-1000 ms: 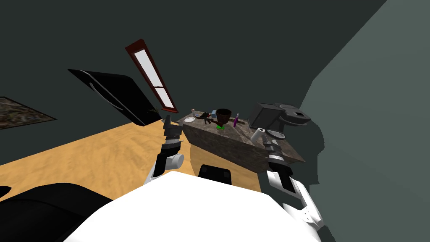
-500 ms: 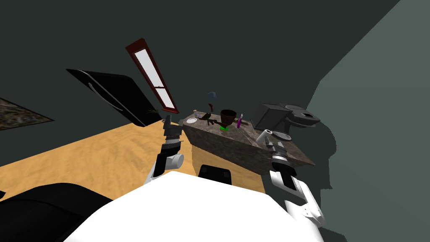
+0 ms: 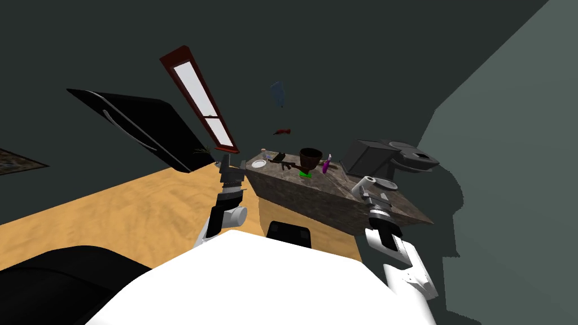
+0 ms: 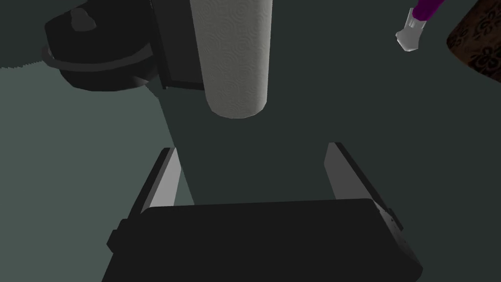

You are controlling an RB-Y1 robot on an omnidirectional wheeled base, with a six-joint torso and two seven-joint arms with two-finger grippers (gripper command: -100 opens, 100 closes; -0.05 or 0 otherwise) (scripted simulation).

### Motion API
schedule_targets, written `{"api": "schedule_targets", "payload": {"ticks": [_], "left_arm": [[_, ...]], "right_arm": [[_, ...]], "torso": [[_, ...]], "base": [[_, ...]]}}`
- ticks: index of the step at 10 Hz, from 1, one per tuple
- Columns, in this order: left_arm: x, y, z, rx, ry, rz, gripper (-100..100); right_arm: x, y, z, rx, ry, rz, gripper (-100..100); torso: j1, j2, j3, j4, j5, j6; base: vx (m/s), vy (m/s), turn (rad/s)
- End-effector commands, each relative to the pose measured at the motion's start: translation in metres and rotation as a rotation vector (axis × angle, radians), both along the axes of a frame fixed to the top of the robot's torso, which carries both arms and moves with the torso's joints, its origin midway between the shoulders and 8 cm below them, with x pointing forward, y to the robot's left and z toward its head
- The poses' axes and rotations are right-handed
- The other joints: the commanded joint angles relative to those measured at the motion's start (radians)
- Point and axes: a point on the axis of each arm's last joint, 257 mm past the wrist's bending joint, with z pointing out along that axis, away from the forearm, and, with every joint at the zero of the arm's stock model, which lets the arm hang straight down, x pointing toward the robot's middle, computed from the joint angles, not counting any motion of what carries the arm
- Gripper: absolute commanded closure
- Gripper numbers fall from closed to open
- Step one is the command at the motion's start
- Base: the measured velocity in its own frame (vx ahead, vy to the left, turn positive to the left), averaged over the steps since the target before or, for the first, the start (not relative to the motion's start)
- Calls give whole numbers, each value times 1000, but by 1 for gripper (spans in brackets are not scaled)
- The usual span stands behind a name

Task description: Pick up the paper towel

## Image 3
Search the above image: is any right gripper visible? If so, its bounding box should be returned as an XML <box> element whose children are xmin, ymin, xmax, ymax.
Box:
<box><xmin>359</xmin><ymin>185</ymin><xmax>393</xmax><ymax>218</ymax></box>

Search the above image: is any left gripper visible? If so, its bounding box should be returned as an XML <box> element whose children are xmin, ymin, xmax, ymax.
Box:
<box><xmin>219</xmin><ymin>154</ymin><xmax>247</xmax><ymax>194</ymax></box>

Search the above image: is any white paper towel roll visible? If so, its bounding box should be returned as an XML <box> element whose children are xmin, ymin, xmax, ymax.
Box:
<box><xmin>352</xmin><ymin>175</ymin><xmax>377</xmax><ymax>196</ymax></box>

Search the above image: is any dark grey box appliance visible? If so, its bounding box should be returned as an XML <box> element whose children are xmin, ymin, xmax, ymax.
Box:
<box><xmin>340</xmin><ymin>139</ymin><xmax>402</xmax><ymax>180</ymax></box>

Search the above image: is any black spray gun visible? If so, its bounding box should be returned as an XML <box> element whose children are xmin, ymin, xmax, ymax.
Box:
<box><xmin>269</xmin><ymin>153</ymin><xmax>303</xmax><ymax>172</ymax></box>

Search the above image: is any grey coffee machine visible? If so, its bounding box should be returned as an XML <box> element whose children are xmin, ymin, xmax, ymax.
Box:
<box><xmin>387</xmin><ymin>140</ymin><xmax>440</xmax><ymax>175</ymax></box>

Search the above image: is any red framed window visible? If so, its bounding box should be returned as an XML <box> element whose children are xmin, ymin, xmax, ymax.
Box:
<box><xmin>159</xmin><ymin>45</ymin><xmax>240</xmax><ymax>155</ymax></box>

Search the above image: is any dark brown pot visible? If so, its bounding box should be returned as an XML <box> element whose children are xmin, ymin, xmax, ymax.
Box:
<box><xmin>299</xmin><ymin>147</ymin><xmax>323</xmax><ymax>175</ymax></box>

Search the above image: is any black refrigerator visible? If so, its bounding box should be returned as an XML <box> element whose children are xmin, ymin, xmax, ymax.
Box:
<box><xmin>66</xmin><ymin>87</ymin><xmax>216</xmax><ymax>174</ymax></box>

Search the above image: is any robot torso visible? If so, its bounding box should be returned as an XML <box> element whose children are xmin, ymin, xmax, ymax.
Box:
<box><xmin>85</xmin><ymin>221</ymin><xmax>437</xmax><ymax>325</ymax></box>

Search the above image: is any dark framed wall picture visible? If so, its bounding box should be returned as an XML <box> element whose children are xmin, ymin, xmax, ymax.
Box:
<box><xmin>0</xmin><ymin>148</ymin><xmax>50</xmax><ymax>177</ymax></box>

